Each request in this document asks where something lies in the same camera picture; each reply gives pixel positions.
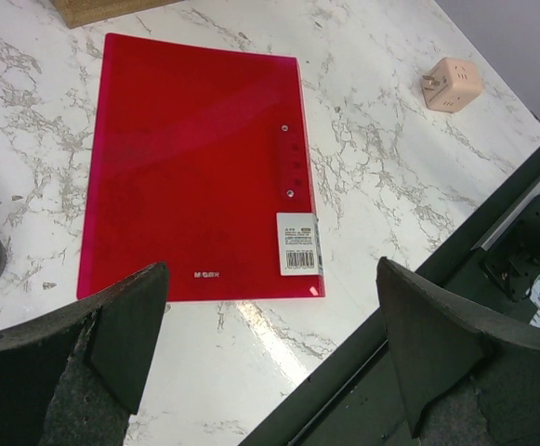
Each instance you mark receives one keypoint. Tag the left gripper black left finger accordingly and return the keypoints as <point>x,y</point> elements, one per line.
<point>75,375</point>

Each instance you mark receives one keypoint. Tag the red plastic folder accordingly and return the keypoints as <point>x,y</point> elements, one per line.
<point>200,160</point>

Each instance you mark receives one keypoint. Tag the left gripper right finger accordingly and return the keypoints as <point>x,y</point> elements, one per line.
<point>468,375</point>

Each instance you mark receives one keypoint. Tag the pink cube power adapter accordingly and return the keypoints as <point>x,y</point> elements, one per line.
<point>451,85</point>

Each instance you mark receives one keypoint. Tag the jute canvas tote bag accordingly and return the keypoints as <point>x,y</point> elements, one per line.
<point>76,13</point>

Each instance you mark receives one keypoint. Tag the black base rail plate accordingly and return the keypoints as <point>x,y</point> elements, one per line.
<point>353,398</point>

